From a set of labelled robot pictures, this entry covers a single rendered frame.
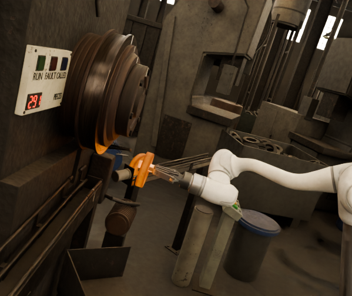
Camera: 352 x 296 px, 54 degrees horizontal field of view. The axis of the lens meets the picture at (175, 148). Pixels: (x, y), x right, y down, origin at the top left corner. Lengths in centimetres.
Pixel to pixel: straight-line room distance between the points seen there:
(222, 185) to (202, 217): 64
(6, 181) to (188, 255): 140
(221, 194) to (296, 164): 225
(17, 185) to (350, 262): 104
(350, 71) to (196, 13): 194
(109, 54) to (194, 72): 284
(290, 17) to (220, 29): 614
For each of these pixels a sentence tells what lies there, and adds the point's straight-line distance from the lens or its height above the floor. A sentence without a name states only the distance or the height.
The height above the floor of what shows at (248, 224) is 42.
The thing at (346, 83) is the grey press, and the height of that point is 162.
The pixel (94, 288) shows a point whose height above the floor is 61.
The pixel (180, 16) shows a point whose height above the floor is 178.
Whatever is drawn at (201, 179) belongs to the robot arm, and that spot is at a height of 87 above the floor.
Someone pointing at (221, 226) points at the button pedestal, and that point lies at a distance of 218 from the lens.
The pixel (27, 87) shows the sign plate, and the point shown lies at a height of 114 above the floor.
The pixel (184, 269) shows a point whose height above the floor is 12.
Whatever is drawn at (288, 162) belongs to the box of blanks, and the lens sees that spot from 362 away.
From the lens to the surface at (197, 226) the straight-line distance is 213.
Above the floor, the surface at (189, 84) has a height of 110.
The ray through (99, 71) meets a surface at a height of 121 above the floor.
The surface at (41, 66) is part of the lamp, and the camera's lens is 101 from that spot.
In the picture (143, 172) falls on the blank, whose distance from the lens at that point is 144.
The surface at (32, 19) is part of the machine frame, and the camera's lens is 97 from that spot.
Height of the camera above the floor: 131
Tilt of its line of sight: 14 degrees down
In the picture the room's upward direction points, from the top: 17 degrees clockwise
